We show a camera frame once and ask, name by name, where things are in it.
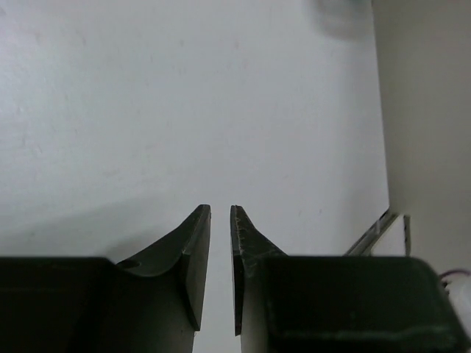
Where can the aluminium table rail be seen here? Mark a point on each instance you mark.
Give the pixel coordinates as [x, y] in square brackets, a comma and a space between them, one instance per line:
[390, 235]

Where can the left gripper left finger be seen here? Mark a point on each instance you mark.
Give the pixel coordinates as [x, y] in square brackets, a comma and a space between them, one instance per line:
[158, 293]

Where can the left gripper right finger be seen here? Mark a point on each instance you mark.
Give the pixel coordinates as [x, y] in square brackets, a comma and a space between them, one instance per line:
[249, 248]

